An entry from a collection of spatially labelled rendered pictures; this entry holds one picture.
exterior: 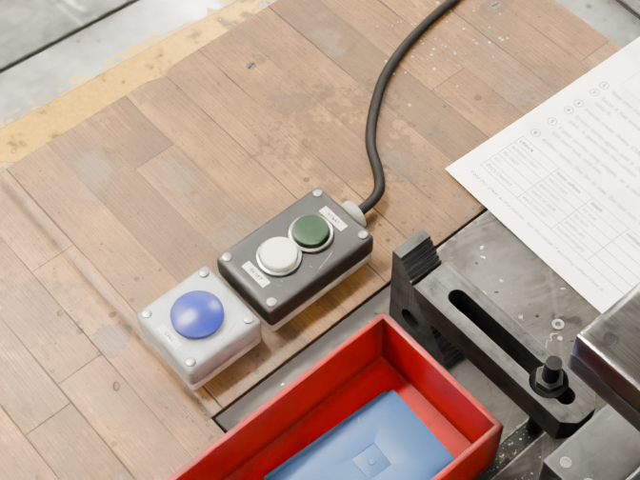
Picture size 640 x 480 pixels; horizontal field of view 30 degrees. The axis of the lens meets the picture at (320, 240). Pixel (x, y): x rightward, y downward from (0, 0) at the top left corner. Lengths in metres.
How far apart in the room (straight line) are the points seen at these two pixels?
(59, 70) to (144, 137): 1.32
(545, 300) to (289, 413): 0.23
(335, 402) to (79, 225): 0.26
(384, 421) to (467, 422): 0.06
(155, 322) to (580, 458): 0.32
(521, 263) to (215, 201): 0.25
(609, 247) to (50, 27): 1.64
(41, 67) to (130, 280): 1.44
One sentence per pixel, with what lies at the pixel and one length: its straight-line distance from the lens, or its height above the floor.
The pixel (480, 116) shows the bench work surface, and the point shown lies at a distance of 1.04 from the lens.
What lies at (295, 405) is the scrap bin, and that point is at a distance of 0.85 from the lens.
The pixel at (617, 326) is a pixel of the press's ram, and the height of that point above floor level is 1.14.
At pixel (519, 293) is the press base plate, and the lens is 0.94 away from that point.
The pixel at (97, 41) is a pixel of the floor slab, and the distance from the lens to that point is 2.39.
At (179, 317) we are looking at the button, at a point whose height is 0.94.
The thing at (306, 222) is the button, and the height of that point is 0.94.
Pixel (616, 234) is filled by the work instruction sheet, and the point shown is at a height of 0.90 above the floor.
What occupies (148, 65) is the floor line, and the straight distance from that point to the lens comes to 2.33.
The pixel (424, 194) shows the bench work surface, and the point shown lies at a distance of 0.99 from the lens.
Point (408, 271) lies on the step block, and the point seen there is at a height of 0.98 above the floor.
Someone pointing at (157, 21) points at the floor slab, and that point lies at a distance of 2.41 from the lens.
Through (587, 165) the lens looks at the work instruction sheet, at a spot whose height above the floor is 0.90.
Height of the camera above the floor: 1.70
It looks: 56 degrees down
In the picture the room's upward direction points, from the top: 2 degrees counter-clockwise
